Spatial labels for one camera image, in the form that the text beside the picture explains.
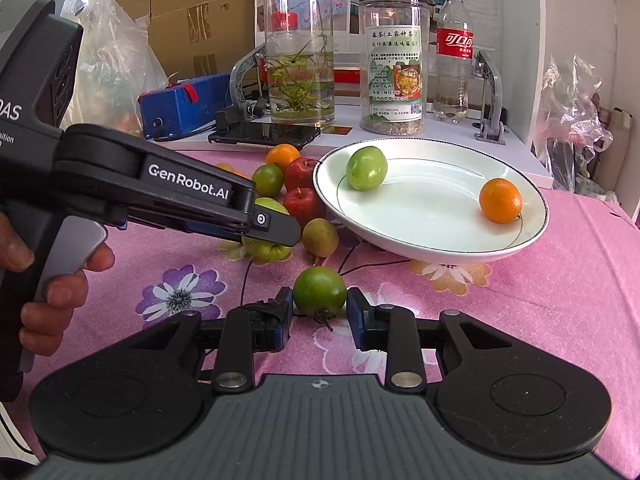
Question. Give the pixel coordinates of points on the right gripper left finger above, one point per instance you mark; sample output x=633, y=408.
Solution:
x=148, y=391

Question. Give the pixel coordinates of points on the white shelf unit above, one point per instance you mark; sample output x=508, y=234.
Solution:
x=522, y=36

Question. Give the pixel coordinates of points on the red apple front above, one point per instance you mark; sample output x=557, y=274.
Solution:
x=304, y=205

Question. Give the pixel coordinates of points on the oblong green fruit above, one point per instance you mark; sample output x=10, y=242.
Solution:
x=366, y=169

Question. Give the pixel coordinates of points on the orange mandarin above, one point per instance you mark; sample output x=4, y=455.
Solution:
x=282, y=156
x=226, y=167

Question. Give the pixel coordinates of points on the small brownish fruit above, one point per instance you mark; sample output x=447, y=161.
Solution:
x=320, y=238

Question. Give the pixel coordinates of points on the red apple back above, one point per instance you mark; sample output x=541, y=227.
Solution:
x=298, y=174

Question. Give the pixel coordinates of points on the green tomato with stem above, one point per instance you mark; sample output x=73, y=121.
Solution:
x=320, y=293

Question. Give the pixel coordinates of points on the plastic bag with groceries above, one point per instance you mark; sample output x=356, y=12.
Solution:
x=115, y=66

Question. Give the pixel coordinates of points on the small green tomato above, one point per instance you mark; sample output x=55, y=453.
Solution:
x=268, y=180

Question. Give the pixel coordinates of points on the glass vase with plant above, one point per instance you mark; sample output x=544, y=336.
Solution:
x=300, y=61

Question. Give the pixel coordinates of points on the blue device box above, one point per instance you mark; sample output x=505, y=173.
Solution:
x=181, y=109

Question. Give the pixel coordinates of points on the red apple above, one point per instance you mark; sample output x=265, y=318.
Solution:
x=304, y=205
x=298, y=174

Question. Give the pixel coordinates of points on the cola bottle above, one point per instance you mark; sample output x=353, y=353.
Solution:
x=454, y=60

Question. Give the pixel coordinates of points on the black smartphone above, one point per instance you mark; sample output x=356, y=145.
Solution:
x=266, y=134

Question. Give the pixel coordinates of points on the clear labelled plastic jar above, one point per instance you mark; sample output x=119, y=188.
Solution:
x=394, y=75

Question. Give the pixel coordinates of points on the cardboard box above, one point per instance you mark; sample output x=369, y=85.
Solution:
x=193, y=38

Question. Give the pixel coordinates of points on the pink floral tablecloth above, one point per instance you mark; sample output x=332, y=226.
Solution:
x=575, y=294

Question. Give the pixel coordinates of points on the crumpled clear plastic bag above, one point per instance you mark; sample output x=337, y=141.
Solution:
x=569, y=133

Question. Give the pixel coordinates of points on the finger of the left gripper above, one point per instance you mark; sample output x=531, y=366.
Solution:
x=274, y=227
x=210, y=228

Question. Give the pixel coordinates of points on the grey right bracket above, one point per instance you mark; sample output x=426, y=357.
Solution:
x=490, y=128

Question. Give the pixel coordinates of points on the orange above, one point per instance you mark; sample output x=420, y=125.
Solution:
x=500, y=201

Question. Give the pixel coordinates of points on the white plate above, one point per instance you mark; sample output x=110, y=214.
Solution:
x=428, y=206

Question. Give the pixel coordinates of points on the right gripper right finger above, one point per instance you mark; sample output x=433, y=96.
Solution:
x=492, y=391

